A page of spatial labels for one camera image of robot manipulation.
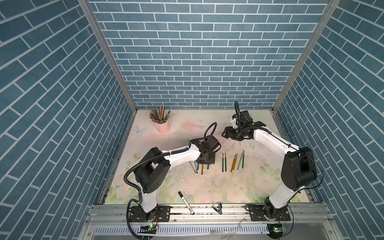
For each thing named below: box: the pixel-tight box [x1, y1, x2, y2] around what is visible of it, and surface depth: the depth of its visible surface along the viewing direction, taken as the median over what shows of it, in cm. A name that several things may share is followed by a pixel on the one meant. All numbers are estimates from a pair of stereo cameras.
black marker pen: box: [178, 191, 195, 215], surface depth 78 cm
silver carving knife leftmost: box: [189, 160, 198, 174], surface depth 92 cm
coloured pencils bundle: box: [149, 106, 171, 124], surface depth 101 cm
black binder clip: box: [212, 202, 223, 215], surface depth 76 cm
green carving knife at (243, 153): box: [241, 149, 245, 169], surface depth 96 cm
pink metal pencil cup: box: [154, 118, 171, 134], surface depth 102 cm
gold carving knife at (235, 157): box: [232, 152, 238, 171], surface depth 95 cm
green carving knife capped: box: [222, 152, 224, 173], surface depth 93 cm
